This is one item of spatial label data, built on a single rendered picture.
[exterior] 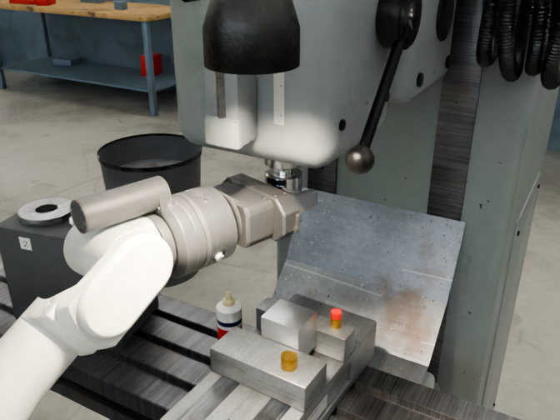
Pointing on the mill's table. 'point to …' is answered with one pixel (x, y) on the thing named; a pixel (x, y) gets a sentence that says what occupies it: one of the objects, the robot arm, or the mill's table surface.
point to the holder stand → (42, 256)
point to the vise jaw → (267, 367)
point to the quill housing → (295, 83)
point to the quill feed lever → (387, 31)
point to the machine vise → (350, 322)
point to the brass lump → (288, 361)
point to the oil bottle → (228, 315)
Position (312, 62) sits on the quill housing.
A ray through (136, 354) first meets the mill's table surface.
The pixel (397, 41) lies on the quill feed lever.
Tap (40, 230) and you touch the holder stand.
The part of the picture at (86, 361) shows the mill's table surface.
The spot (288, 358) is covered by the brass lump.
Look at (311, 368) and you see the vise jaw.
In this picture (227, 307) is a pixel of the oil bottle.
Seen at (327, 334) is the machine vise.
